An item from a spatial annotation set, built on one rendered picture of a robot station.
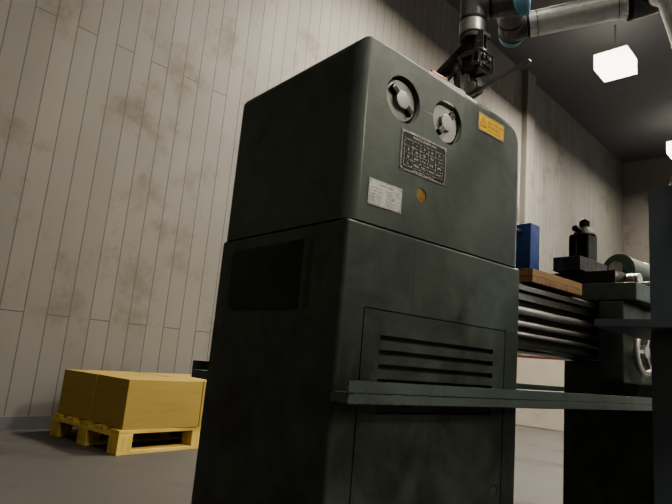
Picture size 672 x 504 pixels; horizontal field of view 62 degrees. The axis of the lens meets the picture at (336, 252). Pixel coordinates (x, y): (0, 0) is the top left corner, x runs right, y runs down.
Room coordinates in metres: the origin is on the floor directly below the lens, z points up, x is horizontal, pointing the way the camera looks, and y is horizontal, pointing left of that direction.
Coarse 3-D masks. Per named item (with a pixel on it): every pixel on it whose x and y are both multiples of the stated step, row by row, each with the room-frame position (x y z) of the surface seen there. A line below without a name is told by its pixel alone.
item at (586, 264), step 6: (558, 258) 1.96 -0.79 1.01; (564, 258) 1.94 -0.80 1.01; (570, 258) 1.92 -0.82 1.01; (576, 258) 1.91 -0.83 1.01; (582, 258) 1.90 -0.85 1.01; (588, 258) 1.93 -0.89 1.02; (558, 264) 1.96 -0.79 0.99; (564, 264) 1.94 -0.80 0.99; (570, 264) 1.92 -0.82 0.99; (576, 264) 1.91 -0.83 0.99; (582, 264) 1.90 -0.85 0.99; (588, 264) 1.93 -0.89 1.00; (594, 264) 1.96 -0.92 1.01; (600, 264) 1.99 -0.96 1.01; (558, 270) 1.96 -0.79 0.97; (564, 270) 1.94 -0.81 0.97; (570, 270) 1.93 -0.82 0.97; (576, 270) 1.92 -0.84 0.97; (582, 270) 1.91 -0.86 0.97; (588, 270) 1.93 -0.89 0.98; (594, 270) 1.96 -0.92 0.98; (600, 270) 1.99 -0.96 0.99
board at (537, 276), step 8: (520, 272) 1.64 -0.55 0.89; (528, 272) 1.62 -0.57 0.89; (536, 272) 1.62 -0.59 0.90; (544, 272) 1.65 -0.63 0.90; (520, 280) 1.64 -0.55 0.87; (528, 280) 1.62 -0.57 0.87; (536, 280) 1.62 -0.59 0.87; (544, 280) 1.65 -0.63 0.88; (552, 280) 1.68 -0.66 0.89; (560, 280) 1.71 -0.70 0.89; (568, 280) 1.74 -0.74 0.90; (544, 288) 1.72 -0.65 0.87; (552, 288) 1.70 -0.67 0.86; (560, 288) 1.71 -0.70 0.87; (568, 288) 1.74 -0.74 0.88; (576, 288) 1.78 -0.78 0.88
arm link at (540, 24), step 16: (592, 0) 1.44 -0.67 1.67; (608, 0) 1.42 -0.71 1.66; (624, 0) 1.41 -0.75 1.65; (640, 0) 1.39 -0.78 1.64; (528, 16) 1.49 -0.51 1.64; (544, 16) 1.48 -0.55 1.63; (560, 16) 1.47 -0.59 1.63; (576, 16) 1.46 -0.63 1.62; (592, 16) 1.45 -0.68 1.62; (608, 16) 1.45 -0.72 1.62; (624, 16) 1.44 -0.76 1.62; (640, 16) 1.43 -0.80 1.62; (512, 32) 1.51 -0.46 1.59; (528, 32) 1.52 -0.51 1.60; (544, 32) 1.51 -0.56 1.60
